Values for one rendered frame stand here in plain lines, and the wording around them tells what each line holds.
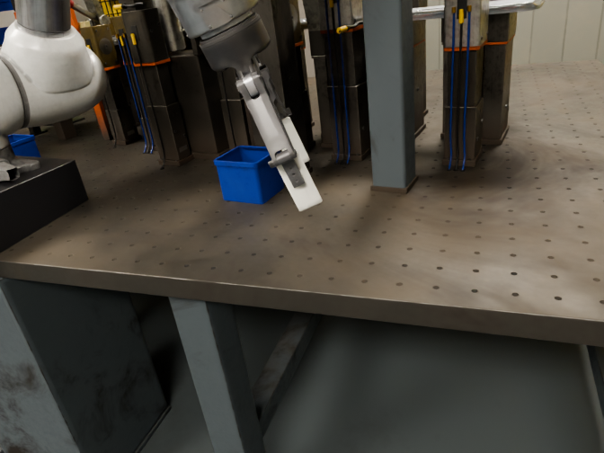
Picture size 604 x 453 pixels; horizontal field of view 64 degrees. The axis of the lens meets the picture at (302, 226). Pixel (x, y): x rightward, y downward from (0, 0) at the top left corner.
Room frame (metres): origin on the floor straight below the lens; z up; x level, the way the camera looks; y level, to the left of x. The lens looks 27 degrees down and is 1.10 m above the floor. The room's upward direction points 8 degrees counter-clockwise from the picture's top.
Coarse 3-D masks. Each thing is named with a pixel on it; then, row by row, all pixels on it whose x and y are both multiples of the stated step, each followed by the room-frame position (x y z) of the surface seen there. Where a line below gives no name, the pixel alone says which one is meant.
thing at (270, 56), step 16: (272, 0) 1.01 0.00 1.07; (288, 0) 1.06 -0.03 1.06; (272, 16) 1.01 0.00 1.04; (288, 16) 1.05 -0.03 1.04; (272, 32) 1.01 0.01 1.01; (288, 32) 1.05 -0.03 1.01; (272, 48) 1.01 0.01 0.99; (288, 48) 1.04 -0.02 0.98; (272, 64) 1.01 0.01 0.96; (288, 64) 1.03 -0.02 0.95; (272, 80) 1.02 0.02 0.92; (288, 80) 1.03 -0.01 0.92; (288, 96) 1.02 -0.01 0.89; (256, 128) 1.05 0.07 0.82; (304, 128) 1.06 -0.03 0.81; (256, 144) 1.05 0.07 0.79; (304, 144) 1.05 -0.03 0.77
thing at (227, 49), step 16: (256, 16) 0.58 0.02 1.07; (224, 32) 0.55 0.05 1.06; (240, 32) 0.55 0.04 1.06; (256, 32) 0.56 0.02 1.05; (208, 48) 0.56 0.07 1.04; (224, 48) 0.55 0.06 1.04; (240, 48) 0.55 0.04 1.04; (256, 48) 0.56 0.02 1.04; (224, 64) 0.56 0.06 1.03; (240, 64) 0.55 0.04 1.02; (256, 64) 0.59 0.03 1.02; (256, 96) 0.56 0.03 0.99
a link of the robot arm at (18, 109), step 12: (0, 60) 1.06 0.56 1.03; (0, 72) 1.03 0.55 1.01; (0, 84) 1.02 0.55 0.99; (12, 84) 1.03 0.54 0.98; (0, 96) 1.01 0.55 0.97; (12, 96) 1.03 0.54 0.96; (0, 108) 1.00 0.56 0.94; (12, 108) 1.02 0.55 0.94; (0, 120) 1.00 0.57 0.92; (12, 120) 1.02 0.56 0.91; (0, 132) 1.00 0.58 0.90; (12, 132) 1.04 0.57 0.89; (0, 144) 1.00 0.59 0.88
